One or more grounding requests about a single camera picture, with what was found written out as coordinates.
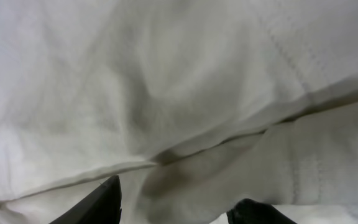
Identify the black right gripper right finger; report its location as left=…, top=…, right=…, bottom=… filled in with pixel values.
left=226, top=199, right=296, bottom=224

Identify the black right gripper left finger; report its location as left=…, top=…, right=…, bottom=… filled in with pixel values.
left=50, top=175, right=122, bottom=224

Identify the white Puma t-shirt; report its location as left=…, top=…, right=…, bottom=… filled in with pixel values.
left=0, top=0, right=358, bottom=223

